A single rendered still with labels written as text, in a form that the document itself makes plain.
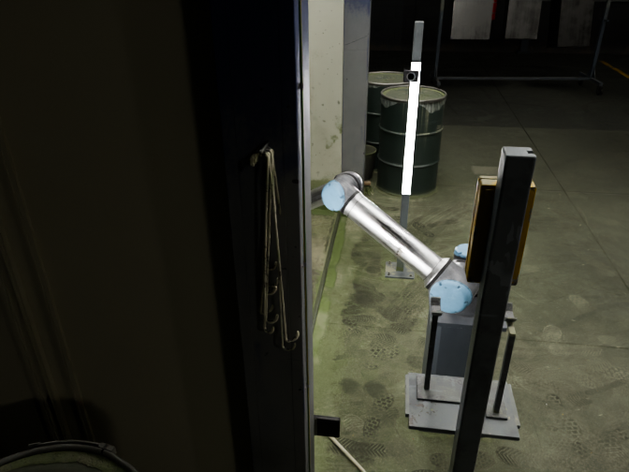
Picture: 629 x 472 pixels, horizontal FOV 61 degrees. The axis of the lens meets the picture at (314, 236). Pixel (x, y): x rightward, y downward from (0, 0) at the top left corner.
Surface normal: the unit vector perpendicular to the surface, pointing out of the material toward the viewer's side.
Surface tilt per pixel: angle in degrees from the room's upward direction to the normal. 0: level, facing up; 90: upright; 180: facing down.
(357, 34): 90
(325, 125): 90
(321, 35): 90
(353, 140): 90
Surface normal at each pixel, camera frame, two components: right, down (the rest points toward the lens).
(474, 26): -0.14, 0.32
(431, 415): -0.01, -0.88
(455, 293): -0.48, 0.46
